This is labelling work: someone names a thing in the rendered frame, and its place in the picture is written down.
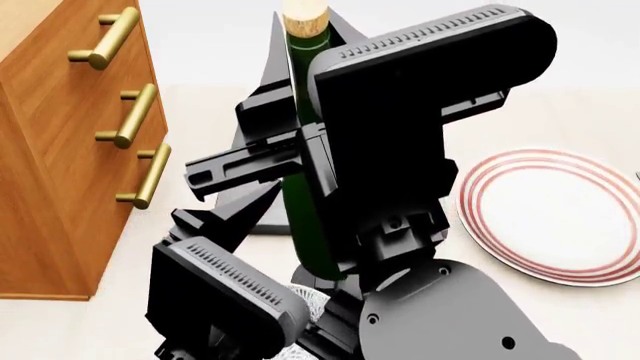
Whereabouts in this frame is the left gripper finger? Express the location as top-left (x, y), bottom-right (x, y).
top-left (198, 179), bottom-right (282, 253)
top-left (169, 207), bottom-right (212, 243)

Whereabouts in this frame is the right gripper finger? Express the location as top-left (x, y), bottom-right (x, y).
top-left (213, 9), bottom-right (298, 237)
top-left (327, 9), bottom-right (370, 48)

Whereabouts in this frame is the green wine bottle with cork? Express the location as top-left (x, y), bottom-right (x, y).
top-left (278, 0), bottom-right (351, 283)

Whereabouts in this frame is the brown wooden drawer cabinet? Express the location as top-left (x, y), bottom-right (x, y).
top-left (0, 0), bottom-right (172, 302)

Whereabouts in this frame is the white plate with red rings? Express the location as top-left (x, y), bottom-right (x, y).
top-left (455, 148), bottom-right (640, 288)

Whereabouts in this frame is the clear textured glass cup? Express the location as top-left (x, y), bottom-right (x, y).
top-left (276, 283), bottom-right (332, 360)

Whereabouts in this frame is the brass cabinet drawer handle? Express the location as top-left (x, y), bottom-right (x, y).
top-left (94, 82), bottom-right (159, 150)
top-left (115, 142), bottom-right (173, 211)
top-left (67, 6), bottom-right (142, 72)

